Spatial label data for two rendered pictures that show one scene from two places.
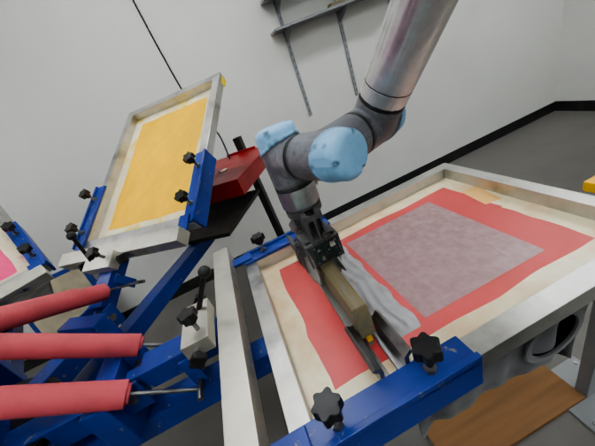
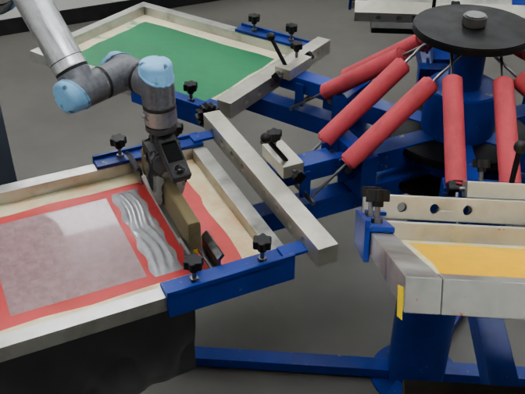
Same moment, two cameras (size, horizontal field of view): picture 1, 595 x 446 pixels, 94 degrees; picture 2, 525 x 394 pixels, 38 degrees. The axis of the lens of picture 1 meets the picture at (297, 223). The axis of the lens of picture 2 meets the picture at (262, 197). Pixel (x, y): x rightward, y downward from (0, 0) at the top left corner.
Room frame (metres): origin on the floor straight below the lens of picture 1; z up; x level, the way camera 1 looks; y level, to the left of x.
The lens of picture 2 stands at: (2.01, -0.25, 2.07)
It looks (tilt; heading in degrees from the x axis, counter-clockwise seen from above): 35 degrees down; 163
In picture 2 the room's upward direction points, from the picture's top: straight up
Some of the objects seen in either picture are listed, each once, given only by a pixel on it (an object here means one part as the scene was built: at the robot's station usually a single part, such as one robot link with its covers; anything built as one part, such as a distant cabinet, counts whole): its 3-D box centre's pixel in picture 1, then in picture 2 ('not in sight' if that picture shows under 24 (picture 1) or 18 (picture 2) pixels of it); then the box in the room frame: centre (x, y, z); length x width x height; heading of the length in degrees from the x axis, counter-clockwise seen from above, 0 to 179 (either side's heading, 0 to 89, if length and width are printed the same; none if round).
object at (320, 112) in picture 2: not in sight; (273, 105); (-0.09, 0.44, 0.90); 1.24 x 0.06 x 0.06; 38
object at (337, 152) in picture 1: (331, 151); (121, 74); (0.42, -0.09, 1.32); 0.11 x 0.11 x 0.08; 32
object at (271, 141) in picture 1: (285, 157); (156, 83); (0.49, -0.02, 1.32); 0.09 x 0.08 x 0.11; 32
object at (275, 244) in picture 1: (289, 245); (229, 279); (0.78, 0.05, 0.98); 0.30 x 0.05 x 0.07; 98
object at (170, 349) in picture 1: (185, 351); (301, 167); (0.46, 0.34, 1.02); 0.17 x 0.06 x 0.05; 98
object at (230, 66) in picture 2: not in sight; (203, 41); (-0.32, 0.27, 1.05); 1.08 x 0.61 x 0.23; 38
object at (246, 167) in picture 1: (227, 174); not in sight; (1.71, 0.29, 1.06); 0.61 x 0.46 x 0.12; 158
